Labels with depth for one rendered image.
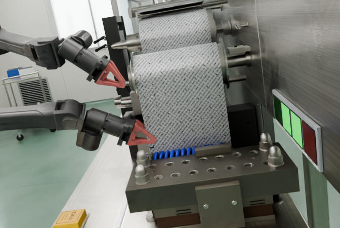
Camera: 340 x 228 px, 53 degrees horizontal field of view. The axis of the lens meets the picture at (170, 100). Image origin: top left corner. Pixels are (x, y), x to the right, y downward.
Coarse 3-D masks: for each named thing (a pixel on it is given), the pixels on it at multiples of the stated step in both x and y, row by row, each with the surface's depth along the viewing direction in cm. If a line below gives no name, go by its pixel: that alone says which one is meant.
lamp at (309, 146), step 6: (306, 126) 52; (306, 132) 52; (312, 132) 49; (306, 138) 53; (312, 138) 50; (306, 144) 53; (312, 144) 50; (306, 150) 54; (312, 150) 51; (312, 156) 51
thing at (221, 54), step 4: (220, 44) 95; (220, 48) 93; (220, 52) 92; (220, 56) 92; (220, 60) 92; (224, 60) 91; (224, 64) 92; (224, 68) 92; (224, 72) 92; (132, 76) 93; (224, 76) 93; (132, 80) 94; (224, 80) 94
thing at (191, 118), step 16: (160, 96) 94; (176, 96) 94; (192, 96) 93; (208, 96) 93; (224, 96) 93; (144, 112) 95; (160, 112) 95; (176, 112) 95; (192, 112) 95; (208, 112) 94; (224, 112) 94; (160, 128) 96; (176, 128) 96; (192, 128) 96; (208, 128) 96; (224, 128) 95; (160, 144) 97; (176, 144) 97; (192, 144) 97; (208, 144) 97
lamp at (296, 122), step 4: (292, 112) 58; (292, 116) 58; (296, 116) 56; (292, 120) 59; (296, 120) 56; (292, 124) 59; (296, 124) 57; (300, 124) 55; (292, 128) 60; (296, 128) 57; (300, 128) 55; (292, 132) 60; (296, 132) 58; (300, 132) 55; (296, 136) 58; (300, 136) 56; (296, 140) 58; (300, 140) 56; (300, 144) 57
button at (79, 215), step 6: (72, 210) 96; (78, 210) 95; (84, 210) 96; (60, 216) 94; (66, 216) 93; (72, 216) 93; (78, 216) 92; (84, 216) 95; (60, 222) 91; (66, 222) 90; (72, 222) 90; (78, 222) 90
